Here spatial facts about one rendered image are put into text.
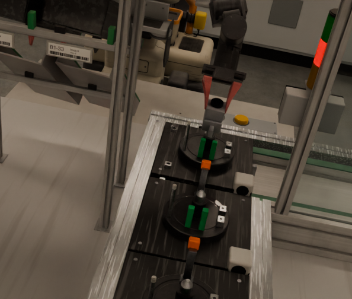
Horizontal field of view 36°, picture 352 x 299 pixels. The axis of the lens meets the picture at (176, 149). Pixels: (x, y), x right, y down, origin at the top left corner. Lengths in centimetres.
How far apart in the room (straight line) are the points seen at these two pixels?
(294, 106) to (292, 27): 323
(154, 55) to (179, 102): 29
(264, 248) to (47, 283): 45
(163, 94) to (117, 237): 81
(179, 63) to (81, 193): 107
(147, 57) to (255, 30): 243
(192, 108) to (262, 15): 262
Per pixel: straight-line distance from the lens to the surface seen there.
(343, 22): 103
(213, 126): 127
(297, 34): 437
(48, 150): 149
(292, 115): 114
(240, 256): 107
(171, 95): 182
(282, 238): 129
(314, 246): 132
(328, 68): 106
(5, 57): 126
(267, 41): 439
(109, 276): 102
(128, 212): 117
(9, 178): 139
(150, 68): 203
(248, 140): 144
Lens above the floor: 172
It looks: 34 degrees down
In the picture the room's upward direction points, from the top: 10 degrees clockwise
